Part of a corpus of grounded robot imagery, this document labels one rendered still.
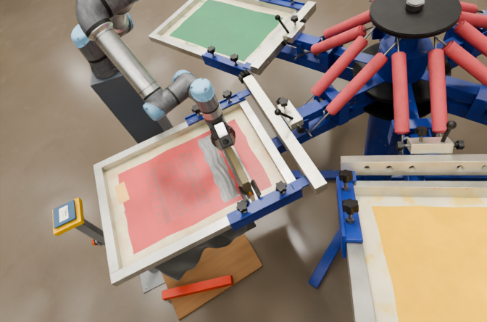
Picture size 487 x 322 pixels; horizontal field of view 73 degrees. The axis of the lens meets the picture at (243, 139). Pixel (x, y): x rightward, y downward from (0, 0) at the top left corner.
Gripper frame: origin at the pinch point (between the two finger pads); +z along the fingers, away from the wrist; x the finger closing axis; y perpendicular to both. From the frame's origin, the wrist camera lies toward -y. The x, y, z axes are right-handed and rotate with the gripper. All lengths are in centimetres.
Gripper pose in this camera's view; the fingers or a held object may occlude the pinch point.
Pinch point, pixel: (227, 147)
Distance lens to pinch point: 138.3
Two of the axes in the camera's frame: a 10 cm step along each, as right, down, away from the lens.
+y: -3.9, -7.0, 6.0
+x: -9.0, 4.3, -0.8
